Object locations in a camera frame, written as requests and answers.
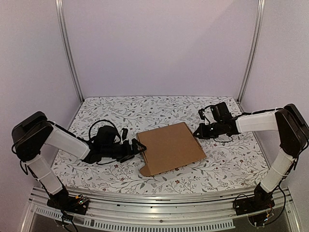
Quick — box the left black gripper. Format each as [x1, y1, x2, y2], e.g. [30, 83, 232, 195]
[101, 138, 146, 163]

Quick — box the brown cardboard box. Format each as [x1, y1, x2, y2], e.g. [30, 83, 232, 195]
[136, 122, 206, 177]

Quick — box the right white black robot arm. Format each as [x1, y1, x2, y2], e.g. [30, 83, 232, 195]
[193, 102, 309, 211]

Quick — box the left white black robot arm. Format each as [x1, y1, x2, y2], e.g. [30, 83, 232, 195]
[11, 111, 147, 210]

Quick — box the floral patterned table mat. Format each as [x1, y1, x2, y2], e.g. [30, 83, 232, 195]
[52, 96, 268, 195]

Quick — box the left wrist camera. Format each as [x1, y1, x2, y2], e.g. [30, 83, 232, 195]
[120, 128, 128, 145]

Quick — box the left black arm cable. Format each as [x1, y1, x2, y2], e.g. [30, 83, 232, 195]
[88, 119, 116, 141]

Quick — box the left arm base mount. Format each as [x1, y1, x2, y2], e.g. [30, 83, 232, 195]
[47, 192, 90, 215]

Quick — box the front aluminium rail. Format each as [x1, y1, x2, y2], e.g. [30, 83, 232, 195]
[20, 187, 304, 232]

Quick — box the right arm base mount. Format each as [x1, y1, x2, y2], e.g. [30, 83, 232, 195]
[232, 194, 275, 227]

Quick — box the right aluminium frame post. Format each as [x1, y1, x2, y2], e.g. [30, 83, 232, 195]
[237, 0, 266, 104]

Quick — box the aluminium frame post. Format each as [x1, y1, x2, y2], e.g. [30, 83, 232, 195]
[55, 0, 84, 103]
[237, 0, 266, 104]

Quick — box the left aluminium frame post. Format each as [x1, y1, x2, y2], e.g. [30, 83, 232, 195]
[55, 0, 84, 103]

